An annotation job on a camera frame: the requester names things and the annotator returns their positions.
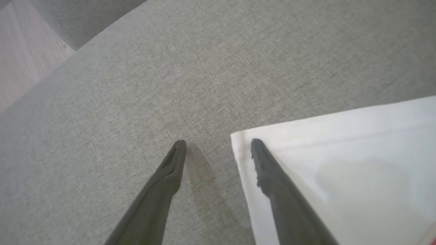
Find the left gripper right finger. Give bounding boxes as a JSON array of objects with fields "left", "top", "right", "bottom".
[{"left": 251, "top": 138, "right": 341, "bottom": 245}]

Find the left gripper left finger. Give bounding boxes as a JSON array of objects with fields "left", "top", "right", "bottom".
[{"left": 104, "top": 140, "right": 187, "bottom": 245}]

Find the red white basketball jersey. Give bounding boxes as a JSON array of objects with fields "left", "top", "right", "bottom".
[{"left": 231, "top": 96, "right": 436, "bottom": 245}]

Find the large grey sofa seat cushion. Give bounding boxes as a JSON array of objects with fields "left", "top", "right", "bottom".
[{"left": 0, "top": 0, "right": 436, "bottom": 245}]

